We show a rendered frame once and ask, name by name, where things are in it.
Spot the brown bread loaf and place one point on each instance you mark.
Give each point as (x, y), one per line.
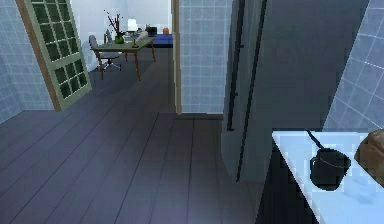
(372, 156)

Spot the white table lamp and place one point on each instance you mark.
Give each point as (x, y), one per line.
(132, 24)

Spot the grey office chair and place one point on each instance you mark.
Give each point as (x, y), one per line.
(107, 55)

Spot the dark counter with white top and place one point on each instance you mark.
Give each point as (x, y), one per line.
(346, 203)

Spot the black box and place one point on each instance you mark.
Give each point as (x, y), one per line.
(151, 31)

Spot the dark grey fridge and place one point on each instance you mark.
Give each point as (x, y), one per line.
(293, 76)

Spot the black cup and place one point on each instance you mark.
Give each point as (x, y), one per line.
(328, 170)

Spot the orange round thing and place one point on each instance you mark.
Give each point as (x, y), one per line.
(165, 31)

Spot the brown desk with green top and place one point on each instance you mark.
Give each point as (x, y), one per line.
(125, 46)

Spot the white thing on desk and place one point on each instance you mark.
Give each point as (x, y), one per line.
(143, 35)

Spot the small black desk thing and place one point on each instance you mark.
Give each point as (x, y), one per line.
(135, 44)

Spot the red twig plant green vase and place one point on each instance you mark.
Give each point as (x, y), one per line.
(118, 38)

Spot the green glass-paned room door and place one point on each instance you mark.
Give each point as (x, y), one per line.
(59, 50)

